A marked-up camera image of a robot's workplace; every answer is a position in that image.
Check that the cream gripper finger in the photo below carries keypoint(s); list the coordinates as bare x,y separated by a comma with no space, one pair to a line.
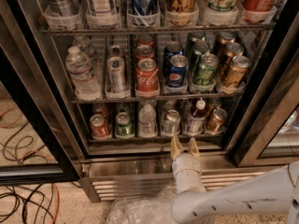
192,148
176,147

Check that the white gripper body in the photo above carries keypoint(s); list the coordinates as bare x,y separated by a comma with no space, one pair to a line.
187,162

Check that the plastic bottle with white cap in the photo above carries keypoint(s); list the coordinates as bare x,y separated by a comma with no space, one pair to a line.
196,117

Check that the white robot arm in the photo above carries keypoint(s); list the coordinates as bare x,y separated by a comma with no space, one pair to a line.
274,191

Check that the silver can bottom shelf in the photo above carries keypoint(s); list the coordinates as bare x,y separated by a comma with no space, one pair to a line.
171,121

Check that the gold can bottom shelf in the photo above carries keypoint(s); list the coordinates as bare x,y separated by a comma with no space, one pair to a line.
216,120

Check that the gold can shelf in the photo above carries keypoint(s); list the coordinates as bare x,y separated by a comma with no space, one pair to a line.
216,120
235,72

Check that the clear water bottle bottom shelf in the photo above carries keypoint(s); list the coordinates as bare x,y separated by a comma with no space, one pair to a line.
147,121

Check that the green can bottom shelf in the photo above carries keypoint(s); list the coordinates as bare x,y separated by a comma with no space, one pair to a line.
124,126

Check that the green can shelf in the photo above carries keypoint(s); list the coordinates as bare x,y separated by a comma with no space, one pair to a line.
124,126
205,70

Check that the green can front middle shelf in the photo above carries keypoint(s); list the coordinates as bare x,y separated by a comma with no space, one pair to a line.
205,70

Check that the glass fridge door right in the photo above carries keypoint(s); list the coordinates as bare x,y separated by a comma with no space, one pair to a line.
263,145

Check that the glass fridge door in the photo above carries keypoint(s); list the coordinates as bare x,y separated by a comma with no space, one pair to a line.
263,145
33,74

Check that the red can bottom shelf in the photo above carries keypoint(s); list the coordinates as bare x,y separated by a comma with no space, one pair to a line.
99,126

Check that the red can shelf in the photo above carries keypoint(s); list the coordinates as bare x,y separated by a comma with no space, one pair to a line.
99,126
257,11

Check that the gold can front middle shelf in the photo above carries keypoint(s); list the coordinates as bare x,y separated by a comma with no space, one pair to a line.
235,72

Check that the silver can front middle shelf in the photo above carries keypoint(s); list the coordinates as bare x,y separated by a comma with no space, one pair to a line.
117,74

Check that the silver can rear middle shelf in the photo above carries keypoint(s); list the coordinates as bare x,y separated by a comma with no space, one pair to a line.
115,51

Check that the clear water bottle front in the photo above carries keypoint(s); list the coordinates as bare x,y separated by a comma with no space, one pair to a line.
80,69

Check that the clear water bottle rear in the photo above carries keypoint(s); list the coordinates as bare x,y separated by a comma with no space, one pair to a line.
85,45

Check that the glass fridge door left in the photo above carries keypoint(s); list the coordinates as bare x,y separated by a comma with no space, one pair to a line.
33,74

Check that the blue white can top shelf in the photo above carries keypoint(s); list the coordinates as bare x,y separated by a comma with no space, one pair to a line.
143,12

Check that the red can top shelf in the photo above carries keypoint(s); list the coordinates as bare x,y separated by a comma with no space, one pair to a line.
257,11

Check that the clear plastic bag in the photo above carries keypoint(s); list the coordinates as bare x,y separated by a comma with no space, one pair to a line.
146,210

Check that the blue Pepsi can front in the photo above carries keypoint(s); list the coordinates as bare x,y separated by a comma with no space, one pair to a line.
176,71

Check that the blue pepsi can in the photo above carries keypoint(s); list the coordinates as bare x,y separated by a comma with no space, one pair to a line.
172,48
176,71

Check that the red Coca-Cola can front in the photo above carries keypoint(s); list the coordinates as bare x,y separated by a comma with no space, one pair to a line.
147,75

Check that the red coca-cola can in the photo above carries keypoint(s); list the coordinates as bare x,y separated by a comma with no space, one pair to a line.
145,40
143,52
147,75

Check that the blue Pepsi can rear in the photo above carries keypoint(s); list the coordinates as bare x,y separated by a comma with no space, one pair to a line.
172,48

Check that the green can middle row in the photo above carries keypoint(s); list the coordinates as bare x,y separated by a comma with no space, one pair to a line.
198,49

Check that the red Coca-Cola can middle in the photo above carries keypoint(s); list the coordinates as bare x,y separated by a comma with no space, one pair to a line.
143,52

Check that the gold can middle row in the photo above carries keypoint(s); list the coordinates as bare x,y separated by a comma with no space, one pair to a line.
230,50

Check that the green can rear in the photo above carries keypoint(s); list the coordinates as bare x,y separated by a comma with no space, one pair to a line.
193,37

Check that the red Coca-Cola can rear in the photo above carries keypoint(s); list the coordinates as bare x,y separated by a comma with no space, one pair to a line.
145,40

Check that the gold can rear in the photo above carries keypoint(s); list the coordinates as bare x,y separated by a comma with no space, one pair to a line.
221,39

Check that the gold La Croix can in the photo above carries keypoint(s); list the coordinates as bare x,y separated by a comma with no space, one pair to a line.
180,11

